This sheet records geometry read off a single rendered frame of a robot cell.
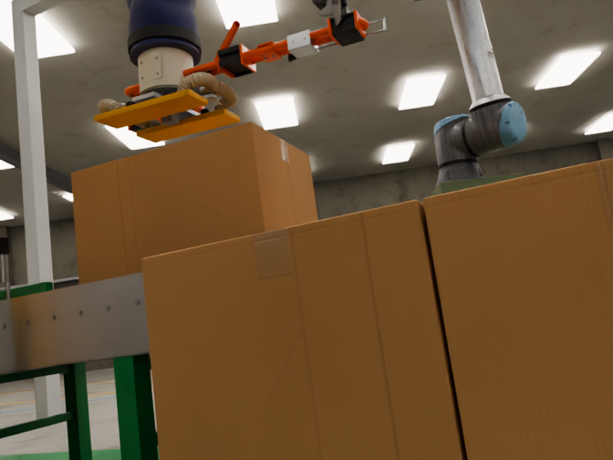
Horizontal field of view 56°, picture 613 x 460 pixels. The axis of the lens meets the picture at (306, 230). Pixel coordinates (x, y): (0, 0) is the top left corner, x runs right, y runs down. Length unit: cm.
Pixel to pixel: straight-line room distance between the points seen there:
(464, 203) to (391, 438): 27
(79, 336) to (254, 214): 52
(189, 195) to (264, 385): 90
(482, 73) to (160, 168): 119
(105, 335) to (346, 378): 90
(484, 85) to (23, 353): 169
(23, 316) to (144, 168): 50
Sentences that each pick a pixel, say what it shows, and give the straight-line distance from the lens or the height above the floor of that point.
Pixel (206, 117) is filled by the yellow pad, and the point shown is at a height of 109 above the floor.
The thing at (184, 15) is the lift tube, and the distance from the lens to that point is 193.
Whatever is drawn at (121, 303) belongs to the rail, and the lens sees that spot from 146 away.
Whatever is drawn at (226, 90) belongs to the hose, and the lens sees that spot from 183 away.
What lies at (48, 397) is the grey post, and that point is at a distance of 457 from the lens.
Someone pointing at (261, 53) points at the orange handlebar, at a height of 120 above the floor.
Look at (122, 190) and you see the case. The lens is 170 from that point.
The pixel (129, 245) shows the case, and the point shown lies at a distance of 166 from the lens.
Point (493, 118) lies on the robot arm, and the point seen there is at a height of 104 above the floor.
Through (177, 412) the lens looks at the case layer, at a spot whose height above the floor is 33.
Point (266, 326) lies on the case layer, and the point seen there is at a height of 43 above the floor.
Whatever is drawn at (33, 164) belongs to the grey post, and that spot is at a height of 185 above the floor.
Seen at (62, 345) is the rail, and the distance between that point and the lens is 159.
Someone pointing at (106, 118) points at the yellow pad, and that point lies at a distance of 184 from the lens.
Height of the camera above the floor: 42
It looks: 9 degrees up
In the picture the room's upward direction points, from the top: 8 degrees counter-clockwise
